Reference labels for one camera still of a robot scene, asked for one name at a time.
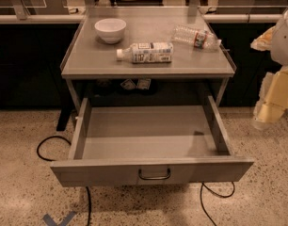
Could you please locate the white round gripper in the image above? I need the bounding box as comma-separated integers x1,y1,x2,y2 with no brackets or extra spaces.
250,26,288,130

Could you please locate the white labelled plastic bottle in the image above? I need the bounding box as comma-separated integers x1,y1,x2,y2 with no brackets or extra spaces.
117,42,173,64

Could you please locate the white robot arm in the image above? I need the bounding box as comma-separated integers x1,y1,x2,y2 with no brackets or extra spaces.
251,9,288,130

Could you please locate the clear crushed plastic bottle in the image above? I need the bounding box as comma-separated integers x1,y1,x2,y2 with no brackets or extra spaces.
172,25,221,51

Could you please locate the open grey top drawer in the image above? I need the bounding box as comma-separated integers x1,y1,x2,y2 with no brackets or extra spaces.
51,96,253,186

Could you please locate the white paper sticker right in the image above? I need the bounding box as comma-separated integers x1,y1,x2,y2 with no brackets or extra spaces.
137,79,151,90

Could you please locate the white paper sticker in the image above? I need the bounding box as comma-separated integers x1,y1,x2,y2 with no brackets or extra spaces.
120,79,136,90
137,79,151,90

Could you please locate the white paper sticker left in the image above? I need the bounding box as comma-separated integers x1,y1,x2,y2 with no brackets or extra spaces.
120,79,136,90

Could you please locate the grey metal cabinet table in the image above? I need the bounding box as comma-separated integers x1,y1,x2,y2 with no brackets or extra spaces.
56,6,237,132

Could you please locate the white ceramic bowl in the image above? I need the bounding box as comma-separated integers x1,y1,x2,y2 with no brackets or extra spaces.
94,18,126,44

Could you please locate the blue tape floor mark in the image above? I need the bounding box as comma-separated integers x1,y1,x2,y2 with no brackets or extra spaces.
42,211,76,226

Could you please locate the black floor cable right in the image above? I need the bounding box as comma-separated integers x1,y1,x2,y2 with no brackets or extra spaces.
199,181,236,226

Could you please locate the black floor cable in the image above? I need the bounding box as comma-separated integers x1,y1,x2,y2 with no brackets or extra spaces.
36,135,93,226
199,181,236,226

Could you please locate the black metal drawer handle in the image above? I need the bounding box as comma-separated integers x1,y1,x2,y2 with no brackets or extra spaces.
138,169,171,181

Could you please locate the black floor cable left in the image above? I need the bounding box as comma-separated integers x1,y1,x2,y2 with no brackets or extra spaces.
36,135,93,226

